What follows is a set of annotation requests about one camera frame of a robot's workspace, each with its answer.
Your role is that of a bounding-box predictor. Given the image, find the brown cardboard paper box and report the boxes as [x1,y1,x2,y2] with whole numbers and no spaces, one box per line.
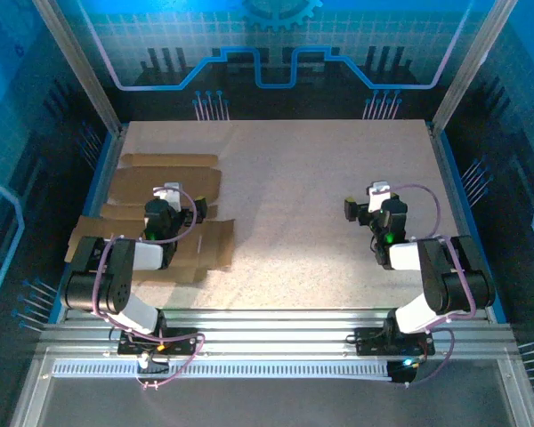
[63,153,236,286]

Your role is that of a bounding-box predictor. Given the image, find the black controller module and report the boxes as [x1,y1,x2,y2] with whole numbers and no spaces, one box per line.
[387,359,418,387]

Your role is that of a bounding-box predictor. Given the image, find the grey framed metal panel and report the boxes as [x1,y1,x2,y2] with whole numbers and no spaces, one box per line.
[8,350,534,427]

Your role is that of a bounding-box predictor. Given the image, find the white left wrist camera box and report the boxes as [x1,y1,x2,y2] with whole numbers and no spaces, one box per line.
[152,181,182,210]

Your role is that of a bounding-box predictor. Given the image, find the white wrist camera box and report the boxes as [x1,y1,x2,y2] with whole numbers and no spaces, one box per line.
[367,181,392,214]
[152,181,182,210]

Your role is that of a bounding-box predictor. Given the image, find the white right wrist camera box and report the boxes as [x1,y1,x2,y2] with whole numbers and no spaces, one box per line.
[367,181,392,214]

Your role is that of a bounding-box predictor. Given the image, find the blue-edged aluminium side rail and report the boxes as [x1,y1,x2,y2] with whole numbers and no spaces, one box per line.
[425,120,508,324]
[48,124,130,324]

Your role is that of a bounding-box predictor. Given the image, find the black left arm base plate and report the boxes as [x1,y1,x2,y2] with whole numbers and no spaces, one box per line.
[117,326,200,357]

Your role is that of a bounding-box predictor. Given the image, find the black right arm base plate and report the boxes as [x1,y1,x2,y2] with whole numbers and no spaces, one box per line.
[353,326,436,357]

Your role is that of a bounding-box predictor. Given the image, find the long aluminium frame rail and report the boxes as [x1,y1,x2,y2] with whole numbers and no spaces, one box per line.
[37,309,516,357]

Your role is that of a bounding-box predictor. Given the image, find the slotted grey cable duct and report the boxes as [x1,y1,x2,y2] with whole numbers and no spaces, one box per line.
[52,359,395,380]

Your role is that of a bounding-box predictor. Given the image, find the aluminium frame post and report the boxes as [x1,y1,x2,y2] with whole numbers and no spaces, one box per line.
[430,0,520,137]
[31,0,126,137]

